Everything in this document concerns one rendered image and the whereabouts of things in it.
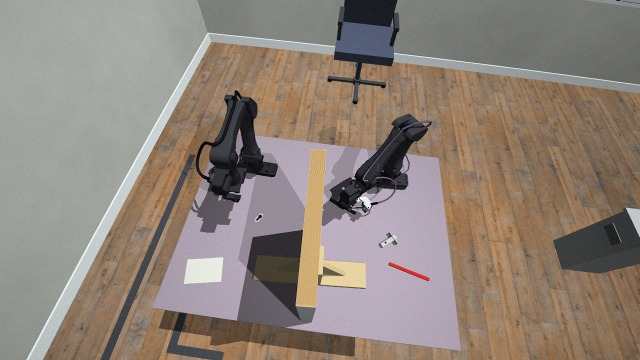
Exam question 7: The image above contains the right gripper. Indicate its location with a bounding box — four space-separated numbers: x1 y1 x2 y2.
208 167 247 203

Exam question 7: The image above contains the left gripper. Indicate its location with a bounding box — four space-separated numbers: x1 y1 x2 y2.
338 194 372 211

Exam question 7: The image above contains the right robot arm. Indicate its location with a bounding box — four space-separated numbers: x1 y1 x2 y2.
207 94 278 196

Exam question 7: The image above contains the white paper sheet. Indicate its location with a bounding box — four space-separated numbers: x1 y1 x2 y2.
184 257 224 284

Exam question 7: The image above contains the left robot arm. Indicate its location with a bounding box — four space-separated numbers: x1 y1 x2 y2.
339 113 428 205

